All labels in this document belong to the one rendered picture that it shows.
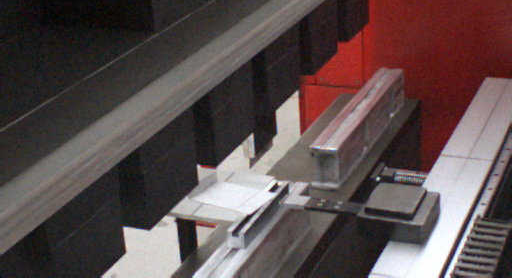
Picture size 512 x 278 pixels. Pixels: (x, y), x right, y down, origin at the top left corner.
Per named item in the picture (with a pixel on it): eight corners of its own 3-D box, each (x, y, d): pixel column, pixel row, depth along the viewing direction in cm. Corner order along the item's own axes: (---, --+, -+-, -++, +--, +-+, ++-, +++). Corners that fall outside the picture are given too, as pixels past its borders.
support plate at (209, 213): (148, 165, 188) (148, 160, 188) (275, 181, 178) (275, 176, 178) (99, 206, 173) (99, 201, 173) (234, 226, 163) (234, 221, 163)
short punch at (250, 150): (267, 145, 171) (264, 94, 167) (278, 146, 170) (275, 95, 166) (244, 168, 163) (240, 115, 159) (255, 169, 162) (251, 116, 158)
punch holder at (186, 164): (147, 176, 139) (134, 66, 133) (200, 183, 136) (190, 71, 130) (91, 223, 127) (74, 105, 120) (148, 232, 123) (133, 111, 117)
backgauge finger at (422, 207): (296, 193, 174) (294, 168, 172) (440, 212, 164) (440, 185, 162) (270, 224, 164) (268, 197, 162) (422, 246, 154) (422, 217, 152)
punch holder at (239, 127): (207, 124, 156) (199, 25, 150) (256, 129, 153) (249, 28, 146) (163, 162, 143) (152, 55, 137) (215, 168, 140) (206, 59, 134)
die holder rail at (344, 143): (380, 103, 242) (379, 67, 239) (404, 105, 240) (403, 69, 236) (311, 188, 200) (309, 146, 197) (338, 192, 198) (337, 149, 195)
